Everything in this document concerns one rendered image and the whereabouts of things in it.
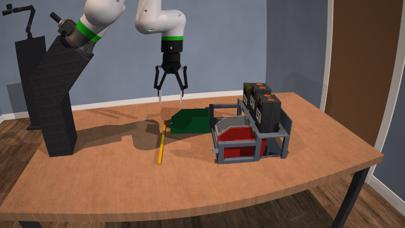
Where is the red open bin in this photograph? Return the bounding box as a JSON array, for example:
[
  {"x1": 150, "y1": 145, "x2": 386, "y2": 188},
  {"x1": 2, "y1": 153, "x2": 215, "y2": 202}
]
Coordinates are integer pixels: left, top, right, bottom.
[{"x1": 217, "y1": 127, "x2": 266, "y2": 158}]

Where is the green bin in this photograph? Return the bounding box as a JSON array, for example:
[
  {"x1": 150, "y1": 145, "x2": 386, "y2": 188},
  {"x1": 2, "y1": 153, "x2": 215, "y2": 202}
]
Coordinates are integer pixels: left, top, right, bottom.
[{"x1": 170, "y1": 108, "x2": 210, "y2": 134}]

